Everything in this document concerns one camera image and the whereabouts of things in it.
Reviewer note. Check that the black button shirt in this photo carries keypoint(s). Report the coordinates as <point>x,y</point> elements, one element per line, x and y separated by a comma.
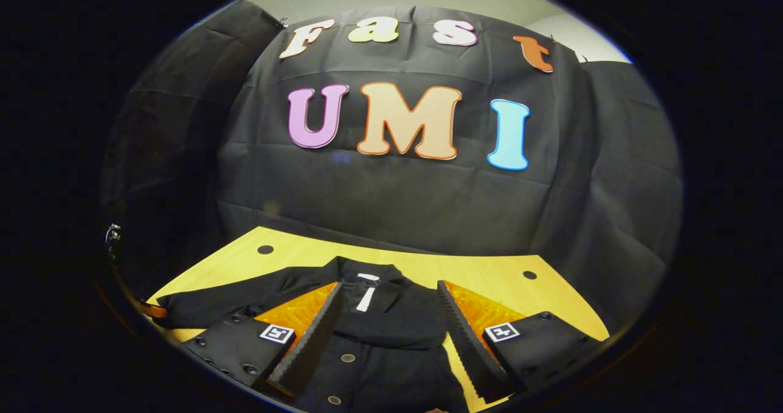
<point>391,321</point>

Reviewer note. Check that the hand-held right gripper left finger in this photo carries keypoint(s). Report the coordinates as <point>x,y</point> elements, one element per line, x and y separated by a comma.
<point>315,346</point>

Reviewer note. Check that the black backdrop cloth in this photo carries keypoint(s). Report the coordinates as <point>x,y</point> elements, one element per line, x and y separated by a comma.
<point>397,205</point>

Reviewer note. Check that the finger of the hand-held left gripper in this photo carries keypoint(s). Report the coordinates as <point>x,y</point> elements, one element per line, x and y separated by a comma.
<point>153,309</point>

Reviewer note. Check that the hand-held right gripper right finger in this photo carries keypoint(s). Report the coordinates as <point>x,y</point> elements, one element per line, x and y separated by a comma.
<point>465,346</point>

